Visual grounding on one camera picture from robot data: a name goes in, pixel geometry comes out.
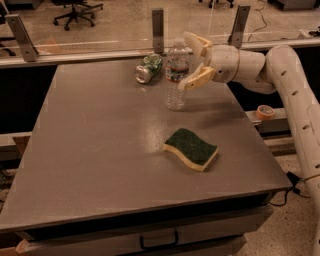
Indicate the right metal bracket post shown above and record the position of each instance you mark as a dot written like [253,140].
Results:
[236,36]

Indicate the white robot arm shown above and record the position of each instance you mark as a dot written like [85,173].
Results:
[279,70]

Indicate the metal bracket post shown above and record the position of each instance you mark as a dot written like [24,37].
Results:
[27,49]
[158,30]
[236,36]

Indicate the black office chair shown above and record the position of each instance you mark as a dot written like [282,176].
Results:
[80,9]

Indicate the clear plastic water bottle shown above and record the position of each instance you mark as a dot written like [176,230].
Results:
[176,69]

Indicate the metal guard rail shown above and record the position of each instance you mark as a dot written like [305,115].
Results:
[85,57]

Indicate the table drawer front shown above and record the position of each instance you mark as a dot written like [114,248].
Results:
[220,234]

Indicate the green soda can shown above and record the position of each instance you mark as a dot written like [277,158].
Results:
[148,67]

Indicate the black drawer handle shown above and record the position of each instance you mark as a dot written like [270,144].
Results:
[154,243]

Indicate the middle metal bracket post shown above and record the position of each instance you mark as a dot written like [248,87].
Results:
[158,30]

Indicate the orange tape roll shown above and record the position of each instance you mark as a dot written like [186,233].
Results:
[264,112]

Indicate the left metal bracket post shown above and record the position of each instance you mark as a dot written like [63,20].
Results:
[27,49]

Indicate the green yellow sponge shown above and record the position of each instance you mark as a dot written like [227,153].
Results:
[194,152]

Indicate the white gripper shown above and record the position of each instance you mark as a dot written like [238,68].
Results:
[224,64]

